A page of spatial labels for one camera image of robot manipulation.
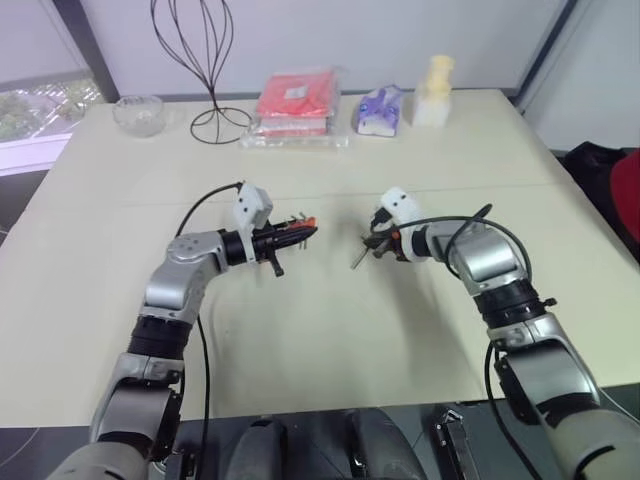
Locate cream white plastic bottle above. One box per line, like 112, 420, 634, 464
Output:
412, 53, 456, 129

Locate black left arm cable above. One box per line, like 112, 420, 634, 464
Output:
174, 182, 249, 480

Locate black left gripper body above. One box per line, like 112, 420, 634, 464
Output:
248, 225, 284, 262

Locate black bag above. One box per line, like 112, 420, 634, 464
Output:
563, 141, 640, 236

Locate dark partition frame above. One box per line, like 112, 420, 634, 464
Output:
512, 0, 579, 151

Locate dark rounded shape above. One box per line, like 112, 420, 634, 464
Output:
227, 417, 296, 480

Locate clear plastic box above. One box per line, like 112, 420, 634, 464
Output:
238, 64, 351, 151

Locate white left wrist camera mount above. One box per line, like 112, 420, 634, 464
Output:
230, 182, 275, 264

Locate black rectangular device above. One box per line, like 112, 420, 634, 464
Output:
432, 407, 476, 480

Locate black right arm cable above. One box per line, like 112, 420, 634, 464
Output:
392, 202, 532, 406

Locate small red packet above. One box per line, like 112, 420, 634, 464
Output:
257, 116, 331, 138

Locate purple tissue pack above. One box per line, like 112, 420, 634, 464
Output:
355, 84, 405, 137

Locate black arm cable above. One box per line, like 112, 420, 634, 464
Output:
392, 202, 532, 406
174, 182, 249, 480

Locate large red packet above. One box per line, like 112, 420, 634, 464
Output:
255, 69, 341, 121

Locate dark window frame post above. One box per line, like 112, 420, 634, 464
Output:
52, 0, 121, 101

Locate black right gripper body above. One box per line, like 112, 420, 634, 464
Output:
369, 207, 402, 259

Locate red cloth item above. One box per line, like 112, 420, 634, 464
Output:
609, 149, 640, 236

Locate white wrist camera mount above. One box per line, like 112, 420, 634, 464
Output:
378, 185, 434, 264
230, 182, 275, 264

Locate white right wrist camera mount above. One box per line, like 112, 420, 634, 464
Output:
378, 185, 434, 264

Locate black wire hat stand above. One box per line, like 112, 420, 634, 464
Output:
149, 0, 255, 146

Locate clear glass bowl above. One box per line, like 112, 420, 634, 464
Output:
112, 94, 165, 137

